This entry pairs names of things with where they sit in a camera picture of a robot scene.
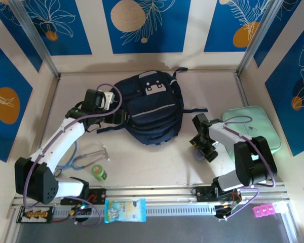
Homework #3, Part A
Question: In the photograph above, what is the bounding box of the navy blue backpack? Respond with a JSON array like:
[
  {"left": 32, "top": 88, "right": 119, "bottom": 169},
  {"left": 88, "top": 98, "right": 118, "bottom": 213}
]
[{"left": 96, "top": 67, "right": 208, "bottom": 146}]

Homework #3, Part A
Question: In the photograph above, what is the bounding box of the green tape roll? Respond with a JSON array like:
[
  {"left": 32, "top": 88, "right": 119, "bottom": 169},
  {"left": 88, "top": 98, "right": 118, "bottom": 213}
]
[{"left": 91, "top": 164, "right": 108, "bottom": 181}]

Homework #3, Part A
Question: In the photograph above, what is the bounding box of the mint green zip case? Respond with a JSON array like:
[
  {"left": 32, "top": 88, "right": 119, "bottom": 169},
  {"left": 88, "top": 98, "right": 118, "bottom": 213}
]
[{"left": 221, "top": 105, "right": 282, "bottom": 163}]

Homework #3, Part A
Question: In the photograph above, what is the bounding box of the blue stethoscope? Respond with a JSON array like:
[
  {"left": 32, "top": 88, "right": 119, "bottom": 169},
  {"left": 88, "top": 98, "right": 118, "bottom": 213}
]
[{"left": 53, "top": 140, "right": 111, "bottom": 178}]

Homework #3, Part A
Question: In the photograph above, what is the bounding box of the pink pill box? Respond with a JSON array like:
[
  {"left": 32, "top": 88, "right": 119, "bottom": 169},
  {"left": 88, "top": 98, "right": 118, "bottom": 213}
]
[{"left": 252, "top": 204, "right": 276, "bottom": 218}]

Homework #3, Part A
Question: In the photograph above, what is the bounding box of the blue snack packet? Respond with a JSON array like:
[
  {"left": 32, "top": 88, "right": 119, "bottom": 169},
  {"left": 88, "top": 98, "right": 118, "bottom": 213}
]
[{"left": 104, "top": 198, "right": 147, "bottom": 224}]

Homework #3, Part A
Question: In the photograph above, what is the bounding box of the clear plastic box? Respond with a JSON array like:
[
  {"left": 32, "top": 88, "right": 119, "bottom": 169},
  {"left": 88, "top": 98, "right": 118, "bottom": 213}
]
[{"left": 273, "top": 201, "right": 289, "bottom": 215}]

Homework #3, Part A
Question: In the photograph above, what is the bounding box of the black power distribution board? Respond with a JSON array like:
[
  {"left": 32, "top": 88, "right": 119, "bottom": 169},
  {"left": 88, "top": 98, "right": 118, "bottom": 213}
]
[{"left": 16, "top": 206, "right": 54, "bottom": 224}]

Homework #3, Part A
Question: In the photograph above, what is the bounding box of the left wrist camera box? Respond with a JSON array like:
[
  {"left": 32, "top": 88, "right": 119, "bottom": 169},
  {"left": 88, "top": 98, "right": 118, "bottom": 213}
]
[{"left": 102, "top": 91, "right": 117, "bottom": 111}]

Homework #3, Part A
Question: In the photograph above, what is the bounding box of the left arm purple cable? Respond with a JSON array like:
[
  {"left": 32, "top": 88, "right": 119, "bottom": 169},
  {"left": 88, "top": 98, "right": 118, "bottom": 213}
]
[{"left": 22, "top": 83, "right": 124, "bottom": 226}]

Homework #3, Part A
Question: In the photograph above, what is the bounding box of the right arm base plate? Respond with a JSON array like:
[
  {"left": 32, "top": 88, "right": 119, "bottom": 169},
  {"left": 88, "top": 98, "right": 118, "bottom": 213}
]
[{"left": 192, "top": 186, "right": 243, "bottom": 203}]

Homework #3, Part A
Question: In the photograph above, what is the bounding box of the aluminium rail frame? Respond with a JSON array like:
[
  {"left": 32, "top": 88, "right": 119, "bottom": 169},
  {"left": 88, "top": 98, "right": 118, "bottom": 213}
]
[{"left": 11, "top": 183, "right": 291, "bottom": 221}]

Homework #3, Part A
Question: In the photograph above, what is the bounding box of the blue floral wall poster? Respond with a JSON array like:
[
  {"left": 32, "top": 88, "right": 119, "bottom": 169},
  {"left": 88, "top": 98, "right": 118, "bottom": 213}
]
[
  {"left": 264, "top": 19, "right": 304, "bottom": 157},
  {"left": 0, "top": 35, "right": 33, "bottom": 163},
  {"left": 0, "top": 0, "right": 44, "bottom": 73},
  {"left": 14, "top": 0, "right": 93, "bottom": 56},
  {"left": 204, "top": 0, "right": 268, "bottom": 53},
  {"left": 102, "top": 0, "right": 192, "bottom": 54},
  {"left": 253, "top": 0, "right": 304, "bottom": 68}
]

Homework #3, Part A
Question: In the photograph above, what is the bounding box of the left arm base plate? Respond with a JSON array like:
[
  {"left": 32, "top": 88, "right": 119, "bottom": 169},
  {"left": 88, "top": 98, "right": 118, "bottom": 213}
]
[{"left": 60, "top": 188, "right": 107, "bottom": 206}]

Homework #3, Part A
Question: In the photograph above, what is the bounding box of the aluminium corner post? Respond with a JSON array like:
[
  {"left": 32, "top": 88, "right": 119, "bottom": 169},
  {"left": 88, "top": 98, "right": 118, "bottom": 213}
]
[
  {"left": 237, "top": 0, "right": 284, "bottom": 74},
  {"left": 9, "top": 0, "right": 60, "bottom": 78}
]

